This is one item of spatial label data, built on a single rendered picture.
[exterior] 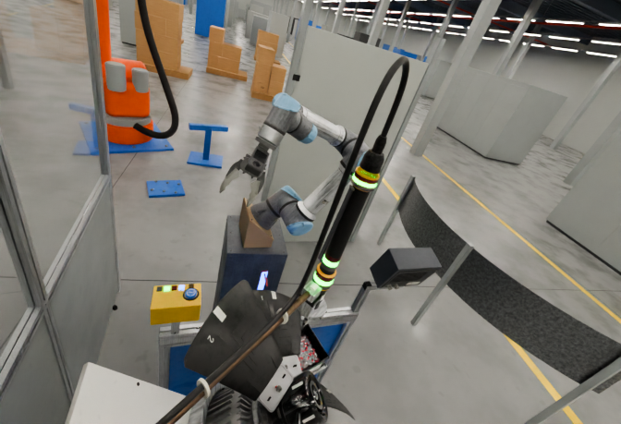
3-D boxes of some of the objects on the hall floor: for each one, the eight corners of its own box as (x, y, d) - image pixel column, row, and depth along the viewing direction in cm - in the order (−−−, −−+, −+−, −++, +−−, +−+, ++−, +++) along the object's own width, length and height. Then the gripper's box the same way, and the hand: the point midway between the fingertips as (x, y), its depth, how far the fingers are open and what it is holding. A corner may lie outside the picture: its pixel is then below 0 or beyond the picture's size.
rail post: (307, 396, 184) (347, 322, 146) (306, 389, 187) (344, 316, 149) (313, 394, 186) (354, 321, 148) (311, 388, 189) (350, 315, 151)
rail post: (157, 431, 150) (158, 348, 112) (158, 422, 154) (160, 339, 116) (165, 430, 152) (170, 346, 114) (166, 420, 155) (171, 337, 117)
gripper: (286, 152, 96) (254, 206, 97) (246, 129, 92) (214, 185, 94) (287, 154, 88) (254, 212, 89) (244, 128, 84) (210, 189, 85)
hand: (235, 198), depth 89 cm, fingers open, 8 cm apart
